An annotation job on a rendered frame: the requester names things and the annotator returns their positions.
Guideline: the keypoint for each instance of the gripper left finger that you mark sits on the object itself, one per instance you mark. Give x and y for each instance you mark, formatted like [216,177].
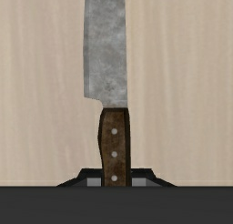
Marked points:
[88,178]

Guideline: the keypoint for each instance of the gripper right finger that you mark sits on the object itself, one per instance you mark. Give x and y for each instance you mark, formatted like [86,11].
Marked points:
[142,178]

